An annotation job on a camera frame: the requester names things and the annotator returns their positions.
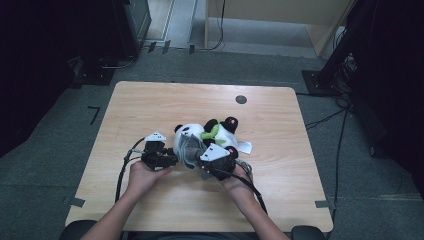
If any long black floor cable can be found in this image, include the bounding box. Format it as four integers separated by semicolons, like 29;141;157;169
324;109;350;240

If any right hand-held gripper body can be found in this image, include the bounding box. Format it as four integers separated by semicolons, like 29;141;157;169
199;143;238;182

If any black and white panda plush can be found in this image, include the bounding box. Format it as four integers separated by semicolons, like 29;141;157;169
173;116;253;169

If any black hanging cable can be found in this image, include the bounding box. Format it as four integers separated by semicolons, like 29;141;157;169
199;0;226;52

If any person's left hand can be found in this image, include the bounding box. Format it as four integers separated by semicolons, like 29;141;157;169
128;162;173;198

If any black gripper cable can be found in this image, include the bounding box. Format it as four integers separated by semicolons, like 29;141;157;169
114;137;148;204
206;159;268;215

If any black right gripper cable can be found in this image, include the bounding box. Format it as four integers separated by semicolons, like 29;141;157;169
206;159;268;215

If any light wooden cabinet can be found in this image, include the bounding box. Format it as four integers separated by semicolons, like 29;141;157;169
203;0;355;58

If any dark equipment cabinet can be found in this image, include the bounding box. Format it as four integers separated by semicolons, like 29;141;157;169
113;0;153;60

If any dark curtain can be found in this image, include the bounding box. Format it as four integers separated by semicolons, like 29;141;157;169
0;0;118;158
346;0;424;201

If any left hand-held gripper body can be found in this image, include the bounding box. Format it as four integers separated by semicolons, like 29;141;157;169
141;132;168;171

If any looped cable on floor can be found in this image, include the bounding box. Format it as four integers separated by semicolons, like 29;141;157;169
98;54;138;70

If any black floor base plate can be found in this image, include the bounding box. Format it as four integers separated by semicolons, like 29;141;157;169
71;66;116;87

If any person's right hand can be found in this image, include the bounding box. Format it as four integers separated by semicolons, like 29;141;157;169
219;164;254;197

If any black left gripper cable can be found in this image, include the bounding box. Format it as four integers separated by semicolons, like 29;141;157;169
114;137;148;204

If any black metal stand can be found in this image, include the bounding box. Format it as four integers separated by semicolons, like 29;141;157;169
301;0;371;98

